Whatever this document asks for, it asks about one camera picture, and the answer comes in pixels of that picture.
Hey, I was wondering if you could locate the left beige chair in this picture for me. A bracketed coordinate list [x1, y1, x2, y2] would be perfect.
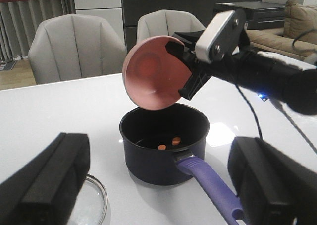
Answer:
[28, 14, 126, 84]

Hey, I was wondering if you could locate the orange ham slice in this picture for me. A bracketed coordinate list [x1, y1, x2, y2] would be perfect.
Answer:
[171, 137, 181, 146]
[158, 144, 167, 150]

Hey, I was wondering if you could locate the dark kitchen counter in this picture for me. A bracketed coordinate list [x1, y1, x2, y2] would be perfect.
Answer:
[121, 0, 261, 49]

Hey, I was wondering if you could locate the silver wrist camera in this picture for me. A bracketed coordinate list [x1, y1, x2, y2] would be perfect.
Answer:
[195, 9, 246, 63]

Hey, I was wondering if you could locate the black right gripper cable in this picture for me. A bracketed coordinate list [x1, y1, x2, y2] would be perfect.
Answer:
[232, 28, 317, 156]

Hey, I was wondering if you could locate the beige chair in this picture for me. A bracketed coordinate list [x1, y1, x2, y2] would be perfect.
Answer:
[136, 9, 205, 43]
[28, 14, 126, 84]

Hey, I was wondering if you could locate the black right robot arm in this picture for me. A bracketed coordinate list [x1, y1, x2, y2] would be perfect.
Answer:
[165, 31, 317, 115]

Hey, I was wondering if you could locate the dark blue saucepan purple handle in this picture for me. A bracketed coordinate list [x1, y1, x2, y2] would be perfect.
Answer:
[119, 103, 248, 225]

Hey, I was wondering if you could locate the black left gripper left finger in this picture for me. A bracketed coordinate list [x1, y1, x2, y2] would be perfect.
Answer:
[0, 133, 90, 225]

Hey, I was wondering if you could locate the pink bowl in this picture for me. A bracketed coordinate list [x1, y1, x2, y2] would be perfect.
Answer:
[122, 36, 191, 110]

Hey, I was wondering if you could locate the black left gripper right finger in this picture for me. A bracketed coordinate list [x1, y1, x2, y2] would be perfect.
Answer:
[227, 137, 317, 225]

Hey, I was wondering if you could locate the right beige chair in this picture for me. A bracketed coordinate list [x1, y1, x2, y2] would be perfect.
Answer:
[136, 9, 205, 43]

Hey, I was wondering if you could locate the white cabinet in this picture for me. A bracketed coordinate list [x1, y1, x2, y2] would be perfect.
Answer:
[74, 0, 125, 42]

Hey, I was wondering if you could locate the glass lid blue knob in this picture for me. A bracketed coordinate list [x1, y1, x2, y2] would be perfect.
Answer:
[67, 174, 107, 225]

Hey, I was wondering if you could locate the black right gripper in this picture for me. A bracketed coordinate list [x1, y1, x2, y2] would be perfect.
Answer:
[165, 30, 250, 100]

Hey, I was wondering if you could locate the dark side table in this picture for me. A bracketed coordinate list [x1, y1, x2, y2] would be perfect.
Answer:
[213, 1, 285, 30]

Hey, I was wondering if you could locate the beige sofa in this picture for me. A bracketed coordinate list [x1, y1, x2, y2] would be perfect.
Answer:
[246, 0, 317, 61]

